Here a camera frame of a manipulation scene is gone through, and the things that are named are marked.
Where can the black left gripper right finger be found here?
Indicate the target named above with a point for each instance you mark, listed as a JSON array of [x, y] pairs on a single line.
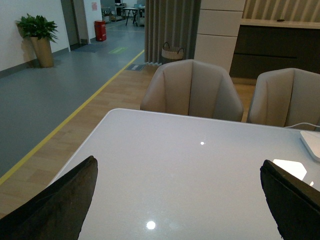
[[294, 205]]

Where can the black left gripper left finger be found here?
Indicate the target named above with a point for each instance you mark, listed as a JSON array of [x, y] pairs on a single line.
[[58, 212]]

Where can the white flat device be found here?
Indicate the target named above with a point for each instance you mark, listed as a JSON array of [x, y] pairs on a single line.
[[311, 140]]

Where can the beige chair right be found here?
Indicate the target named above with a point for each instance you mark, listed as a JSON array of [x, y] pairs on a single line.
[[288, 97]]

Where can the beige chair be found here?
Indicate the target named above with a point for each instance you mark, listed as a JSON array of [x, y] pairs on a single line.
[[288, 97], [193, 88]]

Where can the beige chair left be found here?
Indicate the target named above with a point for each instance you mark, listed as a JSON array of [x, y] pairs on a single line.
[[193, 88]]

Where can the dark cabinet with counter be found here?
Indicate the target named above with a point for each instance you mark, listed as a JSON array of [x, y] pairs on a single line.
[[261, 49]]

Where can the dark floor mat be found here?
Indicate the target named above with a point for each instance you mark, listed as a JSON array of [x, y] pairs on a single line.
[[135, 67]]

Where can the tan tall planter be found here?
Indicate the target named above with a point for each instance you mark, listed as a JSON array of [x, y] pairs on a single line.
[[43, 52]]

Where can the green potted plant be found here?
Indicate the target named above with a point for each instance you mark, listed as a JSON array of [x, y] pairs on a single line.
[[38, 27]]

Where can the red bin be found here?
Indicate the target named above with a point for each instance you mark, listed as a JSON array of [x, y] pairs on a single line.
[[100, 30]]

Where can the white pillar cabinet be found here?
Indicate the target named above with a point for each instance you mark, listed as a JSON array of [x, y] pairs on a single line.
[[217, 32]]

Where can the background black-legged table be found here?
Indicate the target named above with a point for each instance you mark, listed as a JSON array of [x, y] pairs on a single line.
[[137, 14]]

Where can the gray curtain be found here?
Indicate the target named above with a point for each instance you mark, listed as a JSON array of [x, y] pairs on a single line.
[[172, 21]]

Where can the woven basket with handles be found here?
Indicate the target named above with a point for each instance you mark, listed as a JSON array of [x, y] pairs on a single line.
[[171, 54]]

